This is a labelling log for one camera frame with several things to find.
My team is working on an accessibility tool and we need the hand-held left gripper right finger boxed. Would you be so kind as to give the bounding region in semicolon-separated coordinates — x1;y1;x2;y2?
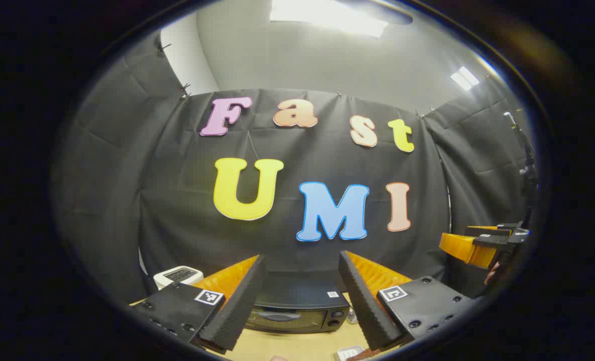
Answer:
338;250;478;351

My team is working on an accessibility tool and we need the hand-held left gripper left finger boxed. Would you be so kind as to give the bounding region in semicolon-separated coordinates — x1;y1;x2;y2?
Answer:
129;254;267;354

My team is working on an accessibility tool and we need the black electric oven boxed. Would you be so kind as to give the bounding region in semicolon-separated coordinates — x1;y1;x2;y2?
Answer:
245;273;352;334

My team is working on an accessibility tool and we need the white rectangular plate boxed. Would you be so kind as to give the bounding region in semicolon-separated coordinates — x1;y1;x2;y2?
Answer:
334;345;366;361

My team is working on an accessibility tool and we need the black light stand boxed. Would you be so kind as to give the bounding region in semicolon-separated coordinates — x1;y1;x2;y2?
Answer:
503;111;539;226

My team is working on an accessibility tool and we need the small ceiling light panel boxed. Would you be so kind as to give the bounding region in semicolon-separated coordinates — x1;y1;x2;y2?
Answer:
450;66;480;91

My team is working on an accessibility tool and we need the large ceiling light panel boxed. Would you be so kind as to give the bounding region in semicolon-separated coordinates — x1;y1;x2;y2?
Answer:
270;0;389;39

